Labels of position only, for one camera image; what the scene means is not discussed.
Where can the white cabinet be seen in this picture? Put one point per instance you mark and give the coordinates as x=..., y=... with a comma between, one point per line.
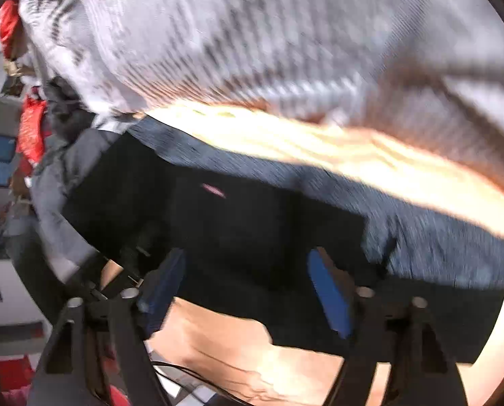
x=11, y=304

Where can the beige fleece blanket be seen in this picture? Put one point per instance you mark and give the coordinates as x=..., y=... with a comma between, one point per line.
x=361, y=156

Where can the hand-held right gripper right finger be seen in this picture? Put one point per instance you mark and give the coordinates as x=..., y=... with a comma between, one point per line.
x=330, y=296

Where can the grey striped quilt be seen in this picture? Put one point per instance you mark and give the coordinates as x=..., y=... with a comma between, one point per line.
x=235, y=34

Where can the red printed bag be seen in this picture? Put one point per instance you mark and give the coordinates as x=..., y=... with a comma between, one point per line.
x=32, y=131

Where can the black pants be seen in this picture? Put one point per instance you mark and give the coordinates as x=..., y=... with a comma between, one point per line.
x=235, y=237

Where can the red cloth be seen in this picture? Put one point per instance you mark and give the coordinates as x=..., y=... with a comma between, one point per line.
x=9, y=378

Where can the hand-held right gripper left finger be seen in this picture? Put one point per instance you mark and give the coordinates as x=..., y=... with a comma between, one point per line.
x=167, y=279

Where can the blue patterned mat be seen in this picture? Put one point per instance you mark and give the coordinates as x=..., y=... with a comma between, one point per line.
x=425, y=237

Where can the grey crumpled cloth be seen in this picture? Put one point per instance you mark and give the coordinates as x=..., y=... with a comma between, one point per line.
x=57, y=186

